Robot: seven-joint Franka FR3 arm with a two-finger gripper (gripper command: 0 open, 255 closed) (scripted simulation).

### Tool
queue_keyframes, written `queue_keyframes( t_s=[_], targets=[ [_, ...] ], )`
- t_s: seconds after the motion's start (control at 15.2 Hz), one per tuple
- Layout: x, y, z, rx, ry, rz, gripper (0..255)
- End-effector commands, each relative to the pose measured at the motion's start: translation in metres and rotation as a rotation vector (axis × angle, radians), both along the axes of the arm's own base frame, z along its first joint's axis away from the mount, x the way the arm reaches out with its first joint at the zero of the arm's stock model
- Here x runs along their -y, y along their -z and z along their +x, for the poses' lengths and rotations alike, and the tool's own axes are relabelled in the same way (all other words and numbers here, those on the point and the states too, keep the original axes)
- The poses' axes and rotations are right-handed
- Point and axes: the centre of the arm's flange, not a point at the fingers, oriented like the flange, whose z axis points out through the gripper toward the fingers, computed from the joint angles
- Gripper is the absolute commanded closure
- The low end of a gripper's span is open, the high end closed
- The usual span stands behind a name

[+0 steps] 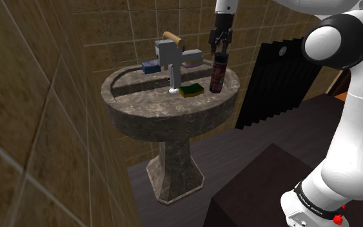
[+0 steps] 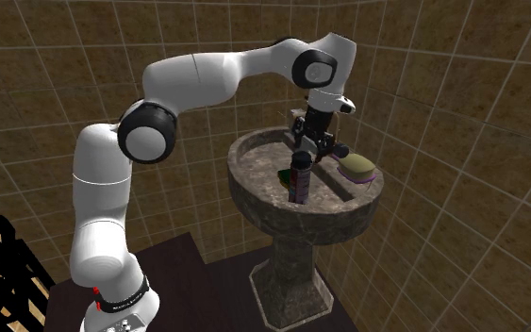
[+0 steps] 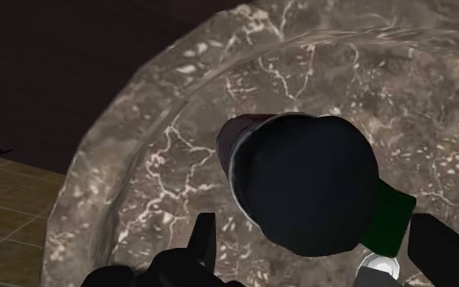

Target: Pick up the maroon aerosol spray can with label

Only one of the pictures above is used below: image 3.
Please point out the round brown marble table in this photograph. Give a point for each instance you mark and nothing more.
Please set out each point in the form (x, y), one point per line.
(332, 75)

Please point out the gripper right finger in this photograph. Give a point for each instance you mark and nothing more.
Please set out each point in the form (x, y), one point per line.
(447, 254)

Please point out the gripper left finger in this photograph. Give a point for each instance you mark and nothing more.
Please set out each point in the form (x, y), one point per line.
(181, 268)

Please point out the dark green block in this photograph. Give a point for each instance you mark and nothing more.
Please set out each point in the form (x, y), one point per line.
(392, 222)

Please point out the black round-ended cylinder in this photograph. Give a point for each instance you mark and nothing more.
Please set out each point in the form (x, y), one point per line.
(308, 187)

